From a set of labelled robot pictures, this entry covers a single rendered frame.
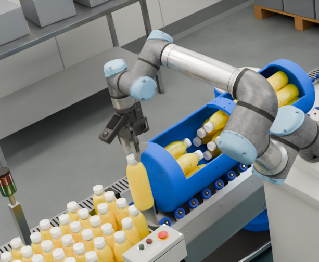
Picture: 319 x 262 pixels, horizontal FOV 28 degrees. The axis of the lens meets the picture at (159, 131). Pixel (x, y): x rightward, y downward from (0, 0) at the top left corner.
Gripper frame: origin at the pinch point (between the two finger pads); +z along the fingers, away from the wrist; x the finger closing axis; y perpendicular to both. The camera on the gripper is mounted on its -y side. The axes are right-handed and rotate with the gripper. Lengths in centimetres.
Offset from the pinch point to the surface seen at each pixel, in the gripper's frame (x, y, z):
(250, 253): 34, 79, 121
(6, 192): 50, -28, 18
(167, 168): 6.0, 17.6, 17.5
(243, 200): 3, 50, 53
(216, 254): 48, 68, 121
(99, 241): 3.3, -19.8, 25.1
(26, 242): 51, -28, 44
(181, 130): 30, 46, 24
